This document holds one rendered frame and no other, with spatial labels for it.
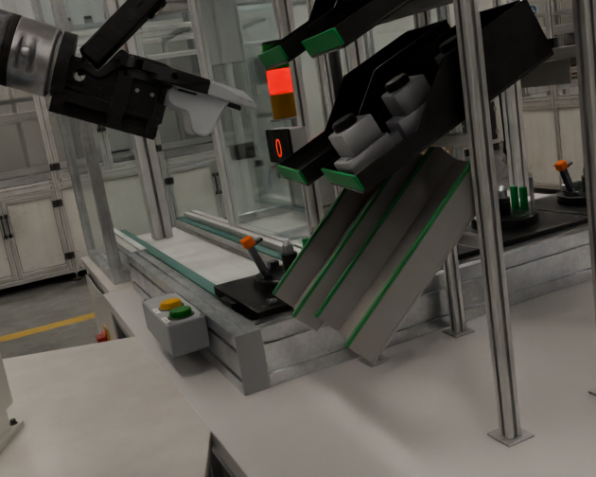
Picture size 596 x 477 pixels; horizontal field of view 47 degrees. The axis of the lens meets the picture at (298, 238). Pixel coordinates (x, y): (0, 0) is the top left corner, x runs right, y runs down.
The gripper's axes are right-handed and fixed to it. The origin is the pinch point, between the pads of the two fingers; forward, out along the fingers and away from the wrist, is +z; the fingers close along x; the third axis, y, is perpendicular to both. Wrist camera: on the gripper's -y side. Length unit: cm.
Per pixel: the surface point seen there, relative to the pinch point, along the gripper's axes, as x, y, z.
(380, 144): 3.8, 0.7, 16.4
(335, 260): -7.2, 16.4, 19.1
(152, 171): -145, 18, 4
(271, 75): -61, -11, 15
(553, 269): -33, 11, 72
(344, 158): 1.7, 3.3, 13.4
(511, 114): -118, -29, 105
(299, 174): -7.7, 6.6, 11.2
